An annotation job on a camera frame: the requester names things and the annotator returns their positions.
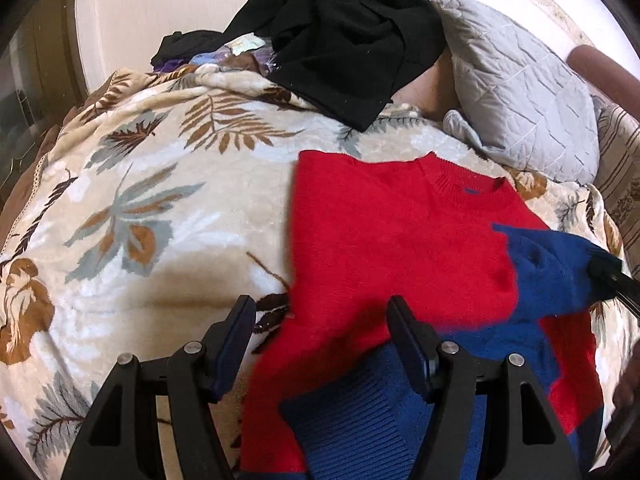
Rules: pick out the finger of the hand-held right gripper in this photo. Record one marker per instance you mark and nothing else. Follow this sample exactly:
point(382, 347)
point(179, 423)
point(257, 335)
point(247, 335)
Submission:
point(612, 280)

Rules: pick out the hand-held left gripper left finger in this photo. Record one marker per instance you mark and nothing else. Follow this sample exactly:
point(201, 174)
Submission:
point(235, 345)

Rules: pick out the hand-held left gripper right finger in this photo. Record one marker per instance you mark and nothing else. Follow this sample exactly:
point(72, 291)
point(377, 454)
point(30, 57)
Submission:
point(417, 355)

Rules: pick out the red and blue sweater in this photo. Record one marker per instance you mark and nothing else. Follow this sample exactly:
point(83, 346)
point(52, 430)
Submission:
point(390, 220)

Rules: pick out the leaf print blanket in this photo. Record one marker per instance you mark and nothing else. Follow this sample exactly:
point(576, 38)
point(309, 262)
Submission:
point(150, 260)

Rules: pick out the striped cushion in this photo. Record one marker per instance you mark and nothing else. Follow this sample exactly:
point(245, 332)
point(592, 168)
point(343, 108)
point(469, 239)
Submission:
point(620, 160)

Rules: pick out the grey quilted pillow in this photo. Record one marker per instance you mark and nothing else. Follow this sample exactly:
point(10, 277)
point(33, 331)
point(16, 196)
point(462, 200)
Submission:
point(520, 90)

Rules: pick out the brown headboard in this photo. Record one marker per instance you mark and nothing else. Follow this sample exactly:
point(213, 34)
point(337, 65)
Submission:
point(605, 65)

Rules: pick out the beige pillow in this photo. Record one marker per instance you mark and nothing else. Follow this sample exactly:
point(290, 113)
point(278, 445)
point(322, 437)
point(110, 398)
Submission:
point(430, 87)

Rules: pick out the purple and blue cloth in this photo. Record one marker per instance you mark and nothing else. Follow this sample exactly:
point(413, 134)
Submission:
point(220, 57)

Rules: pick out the small black cloth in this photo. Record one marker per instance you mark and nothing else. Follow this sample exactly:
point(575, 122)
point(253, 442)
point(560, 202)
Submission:
point(185, 45)

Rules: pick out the black garment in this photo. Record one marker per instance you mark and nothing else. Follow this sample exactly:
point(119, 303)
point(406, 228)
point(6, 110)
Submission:
point(340, 45)

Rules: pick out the wooden furniture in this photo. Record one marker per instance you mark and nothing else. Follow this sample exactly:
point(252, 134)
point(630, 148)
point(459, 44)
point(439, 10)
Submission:
point(30, 85)

